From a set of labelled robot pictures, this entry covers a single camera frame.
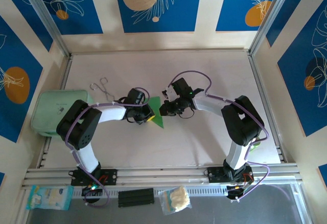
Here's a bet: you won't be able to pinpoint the green paper sheet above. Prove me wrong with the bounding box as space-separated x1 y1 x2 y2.
146 96 166 129

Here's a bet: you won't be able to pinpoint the metal scissors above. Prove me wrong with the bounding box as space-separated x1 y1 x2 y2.
89 77 115 99

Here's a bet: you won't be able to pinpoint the green cylindrical battery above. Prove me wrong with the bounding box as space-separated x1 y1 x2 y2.
249 136 262 153

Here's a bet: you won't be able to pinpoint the black ribbed block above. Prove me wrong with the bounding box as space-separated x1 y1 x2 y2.
118 188 155 208

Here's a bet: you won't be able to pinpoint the mint green zip pouch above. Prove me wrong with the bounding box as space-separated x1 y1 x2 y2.
30 88 94 138

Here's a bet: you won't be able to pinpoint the clear bag with pale contents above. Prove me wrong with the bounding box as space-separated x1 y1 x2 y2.
158 185 192 216

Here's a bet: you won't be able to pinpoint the wet wipes packet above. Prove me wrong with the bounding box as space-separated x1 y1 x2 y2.
26 185 75 211

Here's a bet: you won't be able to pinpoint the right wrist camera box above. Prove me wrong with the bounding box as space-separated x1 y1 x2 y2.
161 87 175 101

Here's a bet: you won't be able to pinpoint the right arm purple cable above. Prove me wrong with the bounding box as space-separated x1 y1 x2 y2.
168 70 271 199

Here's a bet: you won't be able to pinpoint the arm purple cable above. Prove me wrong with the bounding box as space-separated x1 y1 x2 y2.
64 87 150 207
168 70 271 199

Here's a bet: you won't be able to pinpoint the aluminium mounting rail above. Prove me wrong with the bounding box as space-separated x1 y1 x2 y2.
21 163 303 190

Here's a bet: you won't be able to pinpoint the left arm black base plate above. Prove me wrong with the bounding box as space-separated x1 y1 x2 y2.
70 169 118 186

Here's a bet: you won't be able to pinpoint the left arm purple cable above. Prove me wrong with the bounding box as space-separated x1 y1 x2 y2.
64 87 150 207

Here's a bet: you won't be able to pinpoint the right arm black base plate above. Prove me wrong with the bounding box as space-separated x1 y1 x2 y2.
205 167 253 184

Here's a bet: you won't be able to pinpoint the aluminium side rail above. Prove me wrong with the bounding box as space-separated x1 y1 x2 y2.
37 54 75 169
247 51 288 164

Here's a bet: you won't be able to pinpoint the white slotted cable duct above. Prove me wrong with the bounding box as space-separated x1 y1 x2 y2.
73 186 228 199

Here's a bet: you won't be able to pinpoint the aluminium frame post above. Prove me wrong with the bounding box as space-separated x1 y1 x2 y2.
249 0 315 56
19 0 72 57

